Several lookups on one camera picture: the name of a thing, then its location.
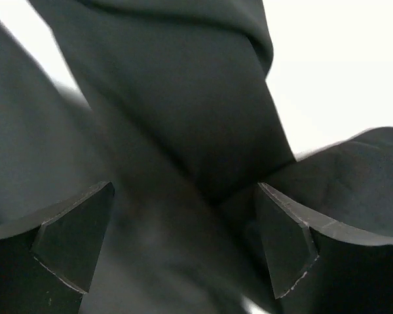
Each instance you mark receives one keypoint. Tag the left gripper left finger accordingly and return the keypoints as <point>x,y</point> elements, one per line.
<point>48,258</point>

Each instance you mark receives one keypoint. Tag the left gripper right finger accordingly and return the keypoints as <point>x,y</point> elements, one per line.
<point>320,265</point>

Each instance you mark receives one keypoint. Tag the black trousers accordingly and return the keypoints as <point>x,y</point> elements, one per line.
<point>177,116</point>

